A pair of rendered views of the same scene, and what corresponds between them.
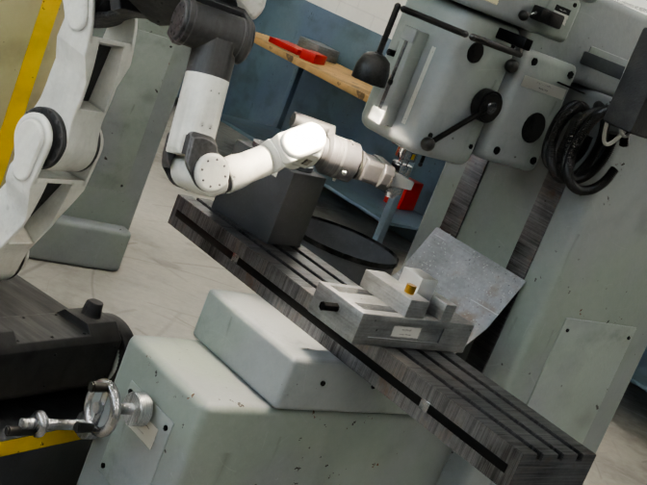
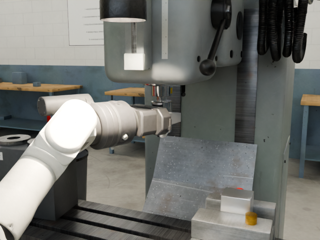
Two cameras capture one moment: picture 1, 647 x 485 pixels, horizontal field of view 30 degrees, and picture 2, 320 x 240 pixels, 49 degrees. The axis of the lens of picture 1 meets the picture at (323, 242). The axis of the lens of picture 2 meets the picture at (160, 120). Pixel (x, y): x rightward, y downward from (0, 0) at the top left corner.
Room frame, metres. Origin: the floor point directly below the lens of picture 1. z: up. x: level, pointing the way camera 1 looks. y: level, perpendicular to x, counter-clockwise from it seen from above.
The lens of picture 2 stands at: (1.92, 0.20, 1.37)
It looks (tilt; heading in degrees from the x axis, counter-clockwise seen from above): 10 degrees down; 337
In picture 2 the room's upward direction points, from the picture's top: straight up
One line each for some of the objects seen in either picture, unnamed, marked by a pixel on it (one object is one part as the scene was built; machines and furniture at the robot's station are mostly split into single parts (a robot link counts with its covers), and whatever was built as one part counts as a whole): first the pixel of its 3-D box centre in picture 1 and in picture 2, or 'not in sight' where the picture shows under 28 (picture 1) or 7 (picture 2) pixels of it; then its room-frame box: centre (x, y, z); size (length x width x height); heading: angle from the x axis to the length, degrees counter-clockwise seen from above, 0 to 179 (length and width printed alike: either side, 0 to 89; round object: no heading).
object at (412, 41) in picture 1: (398, 76); (137, 11); (2.54, -0.02, 1.45); 0.04 x 0.04 x 0.21; 44
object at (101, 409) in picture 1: (116, 408); not in sight; (2.27, 0.26, 0.64); 0.16 x 0.12 x 0.12; 134
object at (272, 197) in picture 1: (269, 191); (31, 174); (2.92, 0.17, 1.04); 0.22 x 0.12 x 0.20; 51
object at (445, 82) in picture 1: (439, 77); (163, 5); (2.62, -0.10, 1.47); 0.21 x 0.19 x 0.32; 44
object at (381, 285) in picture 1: (394, 293); (231, 228); (2.45, -0.18, 1.03); 0.15 x 0.06 x 0.04; 45
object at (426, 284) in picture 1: (416, 286); (237, 206); (2.49, -0.22, 1.05); 0.06 x 0.05 x 0.06; 45
